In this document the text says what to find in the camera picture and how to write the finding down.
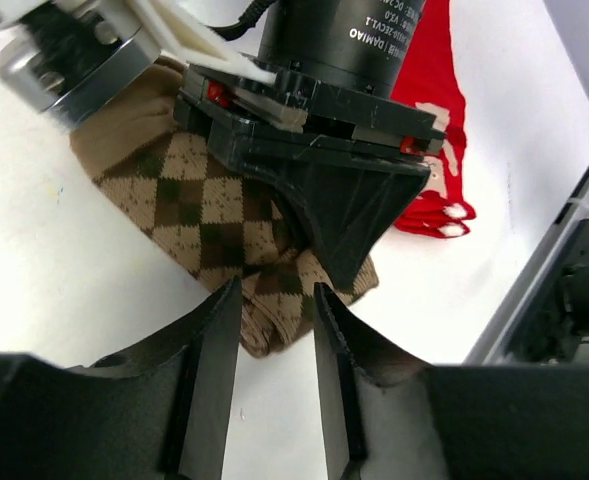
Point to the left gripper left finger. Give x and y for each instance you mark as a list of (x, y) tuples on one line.
[(158, 409)]

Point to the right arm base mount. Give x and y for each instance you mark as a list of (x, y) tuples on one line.
[(555, 322)]

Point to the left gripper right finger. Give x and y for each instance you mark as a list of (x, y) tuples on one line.
[(389, 415)]

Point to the aluminium rail frame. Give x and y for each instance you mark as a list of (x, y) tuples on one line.
[(490, 348)]

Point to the brown argyle sock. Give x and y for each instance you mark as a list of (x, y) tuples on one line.
[(214, 223)]

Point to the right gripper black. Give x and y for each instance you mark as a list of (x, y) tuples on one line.
[(336, 64)]

